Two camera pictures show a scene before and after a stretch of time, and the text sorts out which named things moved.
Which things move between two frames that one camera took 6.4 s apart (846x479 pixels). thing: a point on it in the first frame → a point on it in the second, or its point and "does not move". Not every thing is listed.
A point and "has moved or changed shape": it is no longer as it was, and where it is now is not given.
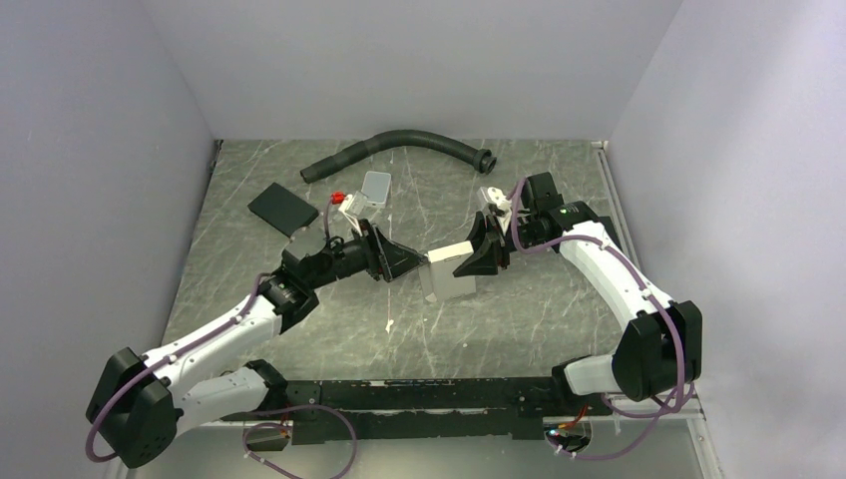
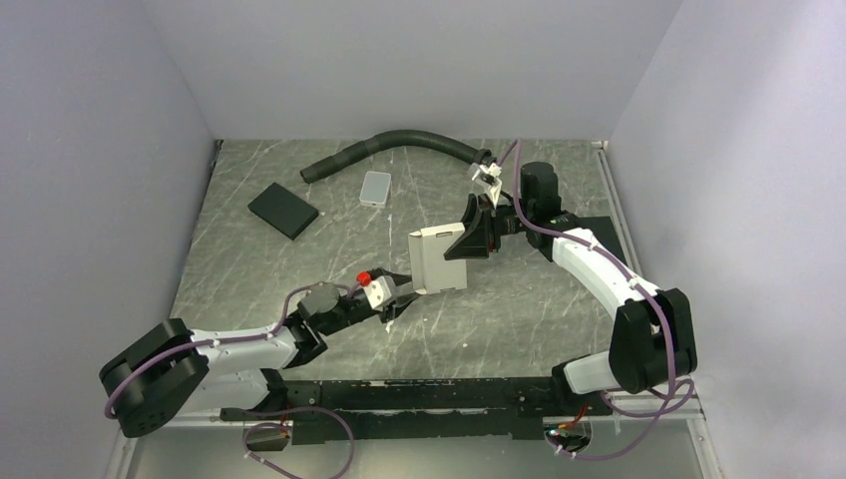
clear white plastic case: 377,188 does not move
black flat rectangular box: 282,209 does not move
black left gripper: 385,256 → 396,307
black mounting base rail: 325,411 does not move
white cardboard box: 437,276 has moved or changed shape
